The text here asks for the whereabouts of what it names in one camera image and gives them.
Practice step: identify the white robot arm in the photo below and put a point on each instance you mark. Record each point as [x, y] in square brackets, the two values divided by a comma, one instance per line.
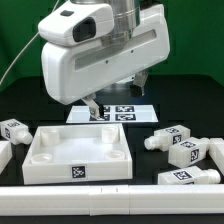
[92, 44]

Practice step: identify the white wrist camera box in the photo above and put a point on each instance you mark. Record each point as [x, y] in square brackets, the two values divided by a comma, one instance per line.
[72, 24]

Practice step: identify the white square table top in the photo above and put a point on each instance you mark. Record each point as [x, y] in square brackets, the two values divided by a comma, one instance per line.
[77, 153]

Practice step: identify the white left obstacle piece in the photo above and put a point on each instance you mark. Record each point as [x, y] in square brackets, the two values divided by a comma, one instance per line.
[5, 154]

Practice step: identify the white front obstacle bar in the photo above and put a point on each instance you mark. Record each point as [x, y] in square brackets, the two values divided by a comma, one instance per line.
[111, 200]

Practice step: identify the white right obstacle piece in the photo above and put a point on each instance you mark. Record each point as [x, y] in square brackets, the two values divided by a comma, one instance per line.
[216, 152]

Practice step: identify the white obstacle piece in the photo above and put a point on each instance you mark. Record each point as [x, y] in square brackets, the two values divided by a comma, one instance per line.
[216, 152]
[5, 154]

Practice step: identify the white marker sheet with tags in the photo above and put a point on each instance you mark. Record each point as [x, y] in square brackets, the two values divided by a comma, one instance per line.
[114, 114]

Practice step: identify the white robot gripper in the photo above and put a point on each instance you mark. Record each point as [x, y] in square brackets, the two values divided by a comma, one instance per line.
[138, 41]

